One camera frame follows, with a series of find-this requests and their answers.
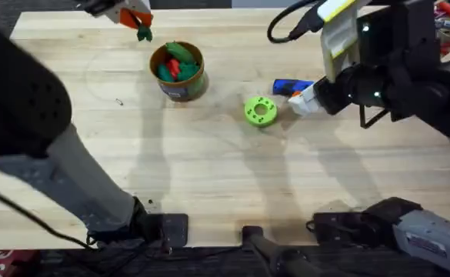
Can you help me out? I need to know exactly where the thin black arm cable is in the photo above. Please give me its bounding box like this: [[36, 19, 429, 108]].
[[0, 180, 98, 252]]

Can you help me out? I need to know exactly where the red printed box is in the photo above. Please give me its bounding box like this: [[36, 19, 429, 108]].
[[0, 249, 41, 277]]

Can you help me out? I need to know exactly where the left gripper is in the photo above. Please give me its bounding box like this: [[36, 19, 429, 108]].
[[75, 0, 155, 31]]

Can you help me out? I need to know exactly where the black rail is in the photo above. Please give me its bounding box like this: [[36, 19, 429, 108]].
[[35, 245, 406, 277]]

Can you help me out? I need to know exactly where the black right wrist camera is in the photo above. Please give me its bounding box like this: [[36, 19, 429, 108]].
[[356, 0, 438, 67]]

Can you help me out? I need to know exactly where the green disc with holes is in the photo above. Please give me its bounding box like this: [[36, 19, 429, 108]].
[[244, 95, 279, 128]]

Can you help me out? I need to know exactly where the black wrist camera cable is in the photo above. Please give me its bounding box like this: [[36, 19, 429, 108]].
[[266, 0, 326, 44]]

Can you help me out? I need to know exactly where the blue electric screwdriver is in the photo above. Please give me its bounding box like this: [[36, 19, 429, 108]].
[[272, 78, 316, 97]]

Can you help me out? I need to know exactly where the pale upright wrist plate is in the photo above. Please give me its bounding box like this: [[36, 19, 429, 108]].
[[316, 0, 368, 84]]

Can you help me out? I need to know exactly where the brown tub with toys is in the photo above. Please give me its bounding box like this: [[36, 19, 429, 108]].
[[148, 40, 209, 103]]

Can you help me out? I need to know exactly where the black stand post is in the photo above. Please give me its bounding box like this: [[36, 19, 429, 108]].
[[241, 225, 325, 277]]

